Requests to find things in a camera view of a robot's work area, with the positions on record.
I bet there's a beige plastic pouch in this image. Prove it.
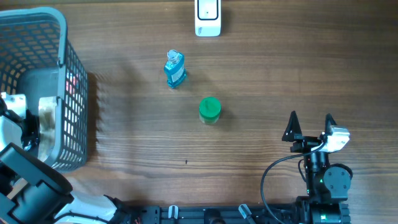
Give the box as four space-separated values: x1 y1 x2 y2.
38 96 58 162

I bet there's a blue mouthwash bottle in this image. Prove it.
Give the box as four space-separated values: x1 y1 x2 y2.
164 50 187 88

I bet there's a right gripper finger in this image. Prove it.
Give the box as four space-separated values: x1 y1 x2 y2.
321 113 337 136
282 111 303 142

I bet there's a green lid jar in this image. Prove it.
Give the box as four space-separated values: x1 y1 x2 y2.
199 97 221 124

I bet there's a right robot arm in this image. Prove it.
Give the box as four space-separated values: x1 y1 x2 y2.
282 111 353 224

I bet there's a grey plastic shopping basket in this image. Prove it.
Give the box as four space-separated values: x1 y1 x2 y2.
1 7 88 172

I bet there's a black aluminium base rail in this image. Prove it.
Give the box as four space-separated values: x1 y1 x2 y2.
124 203 352 224

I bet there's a red tissue pack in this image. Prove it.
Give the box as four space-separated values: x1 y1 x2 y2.
65 72 79 95

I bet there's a white barcode scanner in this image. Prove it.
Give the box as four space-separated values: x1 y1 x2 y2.
194 0 221 37

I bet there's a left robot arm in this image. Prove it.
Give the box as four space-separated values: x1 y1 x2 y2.
1 104 133 223

